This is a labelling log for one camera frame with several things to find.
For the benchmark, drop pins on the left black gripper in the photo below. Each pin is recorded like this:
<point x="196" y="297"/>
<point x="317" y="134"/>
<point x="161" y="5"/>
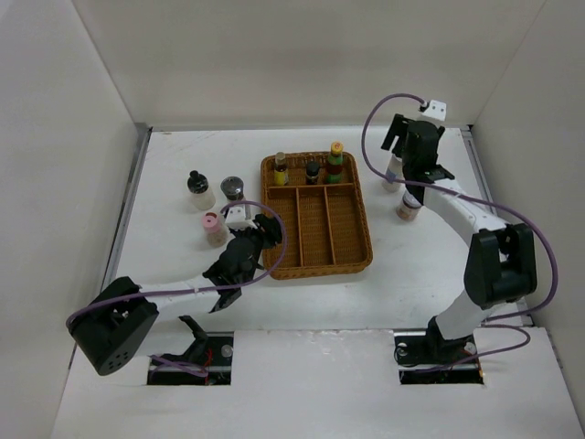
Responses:
<point x="269" y="226"/>

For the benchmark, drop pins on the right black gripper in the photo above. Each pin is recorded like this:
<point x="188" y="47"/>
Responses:
<point x="398" y="128"/>

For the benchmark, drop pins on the tall silver-lid bead jar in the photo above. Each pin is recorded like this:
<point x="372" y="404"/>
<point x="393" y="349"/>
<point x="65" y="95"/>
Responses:
<point x="393" y="172"/>

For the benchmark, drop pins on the small gold-cap yellow bottle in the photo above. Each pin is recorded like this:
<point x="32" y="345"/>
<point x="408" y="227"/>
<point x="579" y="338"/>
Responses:
<point x="280" y="171"/>

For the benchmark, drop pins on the yellow-cap brown sauce bottle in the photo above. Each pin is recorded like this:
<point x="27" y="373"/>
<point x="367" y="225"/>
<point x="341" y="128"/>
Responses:
<point x="334" y="164"/>

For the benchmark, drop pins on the small dark-lid pepper shaker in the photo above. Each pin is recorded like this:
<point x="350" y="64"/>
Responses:
<point x="312" y="170"/>

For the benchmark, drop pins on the white-lid red-label jar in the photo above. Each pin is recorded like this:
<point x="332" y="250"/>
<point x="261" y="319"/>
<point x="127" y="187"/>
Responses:
<point x="409" y="207"/>

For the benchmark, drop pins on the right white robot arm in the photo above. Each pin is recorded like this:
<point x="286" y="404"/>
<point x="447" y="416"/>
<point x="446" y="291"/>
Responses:
<point x="501" y="262"/>

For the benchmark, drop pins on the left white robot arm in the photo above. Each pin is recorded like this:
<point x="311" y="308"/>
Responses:
<point x="111" y="330"/>

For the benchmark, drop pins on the brown wicker divided basket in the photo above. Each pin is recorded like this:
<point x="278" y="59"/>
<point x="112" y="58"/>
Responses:
<point x="326" y="224"/>

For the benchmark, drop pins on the pink-lid spice jar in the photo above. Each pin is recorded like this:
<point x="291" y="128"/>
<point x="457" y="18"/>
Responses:
<point x="214" y="229"/>

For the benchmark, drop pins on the chrome-top glass shaker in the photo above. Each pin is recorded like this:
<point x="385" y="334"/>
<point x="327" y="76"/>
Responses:
<point x="233" y="188"/>

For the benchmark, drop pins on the black-stopper glass bottle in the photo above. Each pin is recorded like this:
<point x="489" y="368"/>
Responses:
<point x="201" y="193"/>

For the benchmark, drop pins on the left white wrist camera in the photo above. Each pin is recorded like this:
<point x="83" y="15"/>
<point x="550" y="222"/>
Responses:
<point x="239" y="218"/>

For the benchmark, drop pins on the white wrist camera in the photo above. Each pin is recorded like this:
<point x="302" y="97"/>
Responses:
<point x="239" y="218"/>
<point x="433" y="111"/>

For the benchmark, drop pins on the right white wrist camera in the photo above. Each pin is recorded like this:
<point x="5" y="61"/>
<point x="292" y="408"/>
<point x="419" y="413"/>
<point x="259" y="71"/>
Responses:
<point x="433" y="111"/>

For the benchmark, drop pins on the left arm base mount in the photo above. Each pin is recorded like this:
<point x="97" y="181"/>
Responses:
<point x="207" y="361"/>

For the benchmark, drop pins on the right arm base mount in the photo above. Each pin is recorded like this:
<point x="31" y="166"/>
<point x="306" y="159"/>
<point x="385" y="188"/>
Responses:
<point x="430" y="360"/>

